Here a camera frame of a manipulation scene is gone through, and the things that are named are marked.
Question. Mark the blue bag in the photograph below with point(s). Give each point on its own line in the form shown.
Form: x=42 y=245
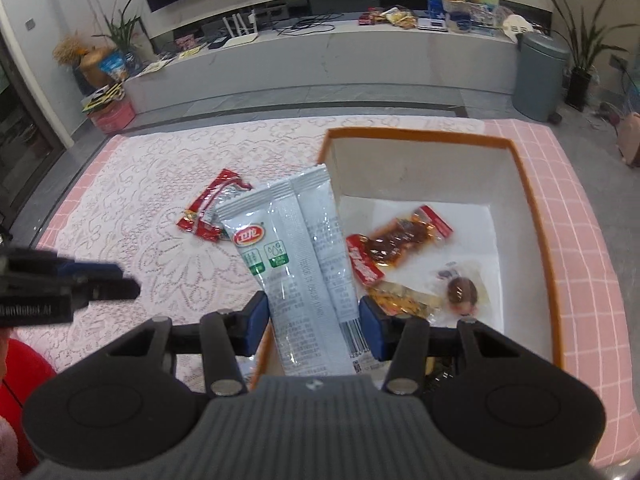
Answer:
x=120 y=66

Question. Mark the pink box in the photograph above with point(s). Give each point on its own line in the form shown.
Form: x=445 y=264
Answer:
x=112 y=117

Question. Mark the dark snack packet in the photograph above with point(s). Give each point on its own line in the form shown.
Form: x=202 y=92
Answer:
x=440 y=367

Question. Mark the white lace tablecloth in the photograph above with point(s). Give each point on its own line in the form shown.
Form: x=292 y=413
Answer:
x=150 y=200

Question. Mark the grey trash can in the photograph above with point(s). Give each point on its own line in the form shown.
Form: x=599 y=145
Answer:
x=540 y=77

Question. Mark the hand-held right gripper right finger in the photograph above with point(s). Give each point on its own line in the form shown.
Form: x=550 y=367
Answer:
x=372 y=331

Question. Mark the yellow snack packet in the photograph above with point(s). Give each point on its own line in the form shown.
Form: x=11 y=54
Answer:
x=405 y=301

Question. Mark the potted palm plant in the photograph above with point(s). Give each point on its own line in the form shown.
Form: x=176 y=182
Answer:
x=582 y=55

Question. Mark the pile of snack packets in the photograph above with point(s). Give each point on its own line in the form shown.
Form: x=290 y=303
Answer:
x=395 y=16

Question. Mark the green leafy plant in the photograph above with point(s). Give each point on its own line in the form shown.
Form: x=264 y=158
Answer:
x=122 y=30

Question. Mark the clear egg snack packet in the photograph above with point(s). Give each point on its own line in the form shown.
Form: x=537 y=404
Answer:
x=462 y=290

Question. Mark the dried plant in vase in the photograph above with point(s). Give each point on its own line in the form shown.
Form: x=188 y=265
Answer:
x=82 y=60

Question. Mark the red clothing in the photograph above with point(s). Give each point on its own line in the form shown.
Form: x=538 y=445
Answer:
x=25 y=385

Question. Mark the white router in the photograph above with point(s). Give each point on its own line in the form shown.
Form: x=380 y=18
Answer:
x=240 y=32

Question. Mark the orange cardboard box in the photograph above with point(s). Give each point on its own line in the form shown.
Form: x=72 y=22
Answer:
x=425 y=170

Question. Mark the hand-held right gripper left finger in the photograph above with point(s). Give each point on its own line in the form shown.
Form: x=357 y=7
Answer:
x=257 y=321

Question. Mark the white grey snack packet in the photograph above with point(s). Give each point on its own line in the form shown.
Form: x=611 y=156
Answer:
x=300 y=260

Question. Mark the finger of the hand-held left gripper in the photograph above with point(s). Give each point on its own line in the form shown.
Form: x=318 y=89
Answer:
x=110 y=290
x=90 y=270

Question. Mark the white television console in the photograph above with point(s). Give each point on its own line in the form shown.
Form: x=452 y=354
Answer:
x=325 y=70

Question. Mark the red brown snack packet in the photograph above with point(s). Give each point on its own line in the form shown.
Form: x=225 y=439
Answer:
x=395 y=245

